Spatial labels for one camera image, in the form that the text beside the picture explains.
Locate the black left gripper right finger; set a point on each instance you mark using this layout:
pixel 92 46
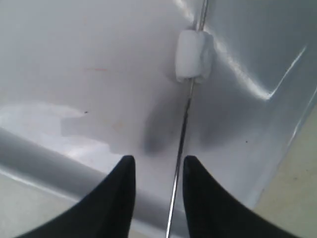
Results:
pixel 287 209

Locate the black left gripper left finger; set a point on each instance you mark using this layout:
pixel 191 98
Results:
pixel 106 212

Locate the thin metal rod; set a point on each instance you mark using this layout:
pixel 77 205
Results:
pixel 191 82

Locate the white plastic tray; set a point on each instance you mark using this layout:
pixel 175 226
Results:
pixel 85 82

